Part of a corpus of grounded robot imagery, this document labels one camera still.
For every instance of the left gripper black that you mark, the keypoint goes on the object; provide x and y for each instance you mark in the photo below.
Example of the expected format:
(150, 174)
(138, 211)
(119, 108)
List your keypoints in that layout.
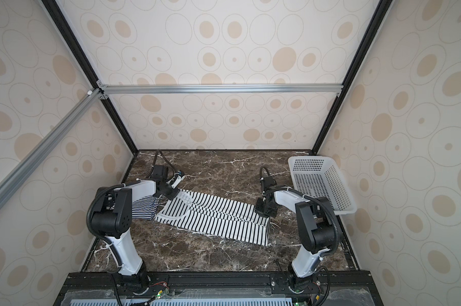
(176, 190)

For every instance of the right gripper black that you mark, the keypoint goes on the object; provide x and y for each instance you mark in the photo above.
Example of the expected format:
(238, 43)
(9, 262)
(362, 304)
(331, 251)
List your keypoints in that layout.
(262, 207)

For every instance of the blue white striped tank top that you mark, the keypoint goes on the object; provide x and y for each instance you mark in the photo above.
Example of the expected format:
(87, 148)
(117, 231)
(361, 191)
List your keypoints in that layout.
(145, 208)

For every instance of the black white striped tank top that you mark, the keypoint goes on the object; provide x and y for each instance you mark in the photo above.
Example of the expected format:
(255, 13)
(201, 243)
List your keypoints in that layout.
(215, 216)

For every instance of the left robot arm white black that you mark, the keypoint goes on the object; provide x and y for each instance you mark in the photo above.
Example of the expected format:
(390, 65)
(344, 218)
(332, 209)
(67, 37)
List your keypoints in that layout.
(109, 218)

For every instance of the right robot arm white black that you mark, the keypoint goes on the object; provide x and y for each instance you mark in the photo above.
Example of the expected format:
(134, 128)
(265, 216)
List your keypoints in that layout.
(318, 229)

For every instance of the white plastic laundry basket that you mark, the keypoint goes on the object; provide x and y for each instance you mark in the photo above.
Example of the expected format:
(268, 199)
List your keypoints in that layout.
(319, 176)

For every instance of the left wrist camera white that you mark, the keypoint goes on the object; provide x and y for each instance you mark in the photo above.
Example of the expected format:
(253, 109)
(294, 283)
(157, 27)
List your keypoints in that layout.
(177, 178)

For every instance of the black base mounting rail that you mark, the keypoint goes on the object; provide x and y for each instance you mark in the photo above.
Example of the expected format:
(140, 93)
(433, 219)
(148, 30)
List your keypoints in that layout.
(223, 288)

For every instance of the horizontal aluminium back rail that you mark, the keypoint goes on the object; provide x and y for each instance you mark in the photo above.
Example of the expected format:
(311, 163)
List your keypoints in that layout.
(224, 88)

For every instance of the diagonal aluminium left rail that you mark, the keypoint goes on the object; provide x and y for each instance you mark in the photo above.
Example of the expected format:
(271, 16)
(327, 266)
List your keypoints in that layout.
(27, 166)

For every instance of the left black corner post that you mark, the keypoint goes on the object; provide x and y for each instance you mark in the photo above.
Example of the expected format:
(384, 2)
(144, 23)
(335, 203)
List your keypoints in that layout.
(54, 11)

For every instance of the black corner post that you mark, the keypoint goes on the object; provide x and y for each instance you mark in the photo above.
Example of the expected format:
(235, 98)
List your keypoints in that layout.
(54, 11)
(372, 30)

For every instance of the right black corner post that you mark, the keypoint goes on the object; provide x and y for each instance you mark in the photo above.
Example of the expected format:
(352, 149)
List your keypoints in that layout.
(372, 30)

